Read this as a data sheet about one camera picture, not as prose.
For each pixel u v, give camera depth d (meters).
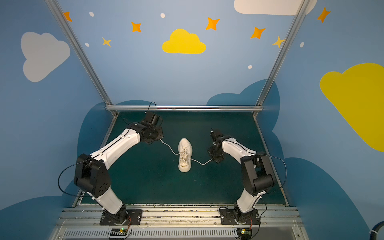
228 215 0.75
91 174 0.45
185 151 0.94
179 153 0.94
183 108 1.37
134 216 0.76
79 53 0.84
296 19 0.74
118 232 0.73
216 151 0.79
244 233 0.73
